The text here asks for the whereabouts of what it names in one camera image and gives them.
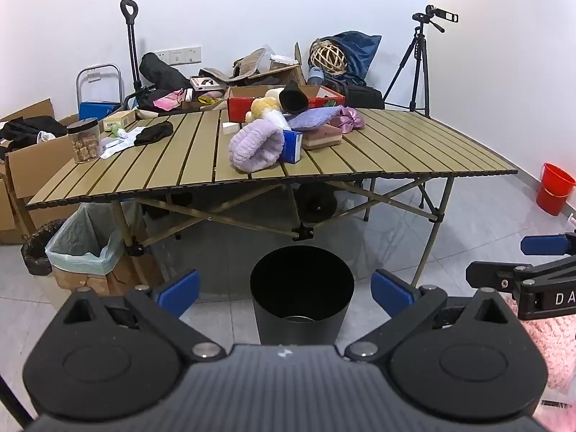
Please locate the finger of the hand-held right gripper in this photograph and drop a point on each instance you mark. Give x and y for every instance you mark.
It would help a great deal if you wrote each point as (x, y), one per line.
(544, 244)
(495, 274)

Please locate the tan slatted folding table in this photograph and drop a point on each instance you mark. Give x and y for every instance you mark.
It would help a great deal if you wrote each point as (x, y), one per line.
(189, 162)

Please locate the red plastic bucket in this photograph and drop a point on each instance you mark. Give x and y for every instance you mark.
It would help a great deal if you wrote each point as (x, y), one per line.
(555, 189)

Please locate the dark blue velvet bag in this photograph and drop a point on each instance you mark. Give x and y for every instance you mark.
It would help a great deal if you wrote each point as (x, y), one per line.
(360, 51)

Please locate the person's pink fleece clothing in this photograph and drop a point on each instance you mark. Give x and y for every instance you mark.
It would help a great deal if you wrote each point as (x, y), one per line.
(558, 351)

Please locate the black sock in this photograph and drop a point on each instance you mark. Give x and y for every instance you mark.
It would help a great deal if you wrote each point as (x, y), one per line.
(153, 134)

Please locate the black trash bin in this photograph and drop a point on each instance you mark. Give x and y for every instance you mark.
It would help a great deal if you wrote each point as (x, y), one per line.
(299, 319)

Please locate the pink layered sponge block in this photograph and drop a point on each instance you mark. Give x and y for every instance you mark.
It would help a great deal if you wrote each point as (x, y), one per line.
(321, 138)

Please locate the red cardboard box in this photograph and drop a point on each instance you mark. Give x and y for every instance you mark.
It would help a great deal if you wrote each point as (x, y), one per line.
(238, 105)

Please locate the black camera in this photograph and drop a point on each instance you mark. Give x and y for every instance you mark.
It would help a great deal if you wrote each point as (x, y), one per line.
(434, 15)

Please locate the blue box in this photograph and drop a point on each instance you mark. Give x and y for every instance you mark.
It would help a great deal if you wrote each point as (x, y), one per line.
(99, 110)

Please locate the black camera tripod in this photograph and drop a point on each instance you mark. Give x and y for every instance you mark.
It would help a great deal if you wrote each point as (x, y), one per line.
(416, 67)

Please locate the white paper sheet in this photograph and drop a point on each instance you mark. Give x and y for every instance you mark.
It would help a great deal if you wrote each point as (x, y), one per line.
(114, 146)

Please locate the black garbage bag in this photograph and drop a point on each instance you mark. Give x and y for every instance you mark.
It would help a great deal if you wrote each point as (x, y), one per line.
(33, 247)

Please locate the yellow white plush toy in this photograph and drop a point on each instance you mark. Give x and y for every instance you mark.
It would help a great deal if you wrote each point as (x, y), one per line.
(263, 105)

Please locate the black suitcase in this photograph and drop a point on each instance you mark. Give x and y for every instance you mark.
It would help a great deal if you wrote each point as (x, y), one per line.
(360, 94)

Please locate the blue water bottle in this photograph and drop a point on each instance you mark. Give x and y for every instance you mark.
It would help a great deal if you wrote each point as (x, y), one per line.
(315, 76)

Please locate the blue white carton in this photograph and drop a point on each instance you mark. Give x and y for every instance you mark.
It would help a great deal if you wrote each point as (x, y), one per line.
(292, 146)

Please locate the black wagon wheel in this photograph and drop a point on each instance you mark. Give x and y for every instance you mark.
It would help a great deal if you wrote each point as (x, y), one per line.
(317, 202)

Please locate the white box with black print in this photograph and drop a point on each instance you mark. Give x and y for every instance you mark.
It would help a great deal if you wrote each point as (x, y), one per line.
(207, 83)

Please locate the wicker ball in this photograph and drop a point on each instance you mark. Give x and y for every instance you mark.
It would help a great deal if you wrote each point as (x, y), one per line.
(327, 57)

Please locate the yellow plastic packet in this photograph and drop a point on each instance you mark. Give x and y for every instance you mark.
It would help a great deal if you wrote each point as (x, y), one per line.
(209, 97)

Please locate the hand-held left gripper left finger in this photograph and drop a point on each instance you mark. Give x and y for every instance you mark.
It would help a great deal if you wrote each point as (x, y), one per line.
(180, 292)

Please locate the cardboard box with green liner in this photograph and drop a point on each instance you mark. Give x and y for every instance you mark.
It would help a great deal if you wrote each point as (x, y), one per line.
(81, 252)

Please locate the white plastic tray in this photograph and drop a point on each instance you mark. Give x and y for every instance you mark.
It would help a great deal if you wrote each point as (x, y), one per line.
(281, 59)

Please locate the clear snack jar black lid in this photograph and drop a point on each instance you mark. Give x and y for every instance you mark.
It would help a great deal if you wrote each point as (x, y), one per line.
(84, 141)

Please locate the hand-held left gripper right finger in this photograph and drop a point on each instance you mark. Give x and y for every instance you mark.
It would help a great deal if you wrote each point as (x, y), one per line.
(391, 292)

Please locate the torn brown cardboard box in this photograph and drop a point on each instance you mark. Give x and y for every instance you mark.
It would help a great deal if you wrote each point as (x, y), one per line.
(283, 72)

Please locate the pink satin cloth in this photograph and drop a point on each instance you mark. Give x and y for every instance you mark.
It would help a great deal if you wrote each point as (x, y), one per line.
(346, 119)

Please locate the purple fuzzy knit hat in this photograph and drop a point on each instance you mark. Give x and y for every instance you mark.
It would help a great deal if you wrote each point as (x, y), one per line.
(256, 146)

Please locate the grey felt slippers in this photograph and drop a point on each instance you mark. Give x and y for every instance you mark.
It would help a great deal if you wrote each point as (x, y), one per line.
(249, 63)

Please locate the small pale yellow carton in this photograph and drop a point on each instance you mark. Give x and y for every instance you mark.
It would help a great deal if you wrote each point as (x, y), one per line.
(119, 119)

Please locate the black fabric bag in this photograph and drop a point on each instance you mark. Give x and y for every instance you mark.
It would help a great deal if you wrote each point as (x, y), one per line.
(159, 72)

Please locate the lavender woven pouch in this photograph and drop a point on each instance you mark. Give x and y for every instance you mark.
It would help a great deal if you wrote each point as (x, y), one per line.
(310, 118)

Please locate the open brown cardboard box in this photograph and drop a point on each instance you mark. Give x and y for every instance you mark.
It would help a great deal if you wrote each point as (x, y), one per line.
(40, 175)
(31, 110)

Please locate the green white tube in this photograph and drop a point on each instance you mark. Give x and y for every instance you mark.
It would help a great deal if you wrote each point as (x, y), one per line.
(118, 130)

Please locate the pink plastic packet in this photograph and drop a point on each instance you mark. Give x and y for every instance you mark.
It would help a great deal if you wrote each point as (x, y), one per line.
(168, 101)

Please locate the white wall outlet panel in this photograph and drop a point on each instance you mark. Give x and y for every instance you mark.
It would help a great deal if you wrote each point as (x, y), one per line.
(180, 55)

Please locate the white wedge block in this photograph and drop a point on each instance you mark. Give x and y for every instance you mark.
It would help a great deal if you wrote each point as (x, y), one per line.
(229, 128)

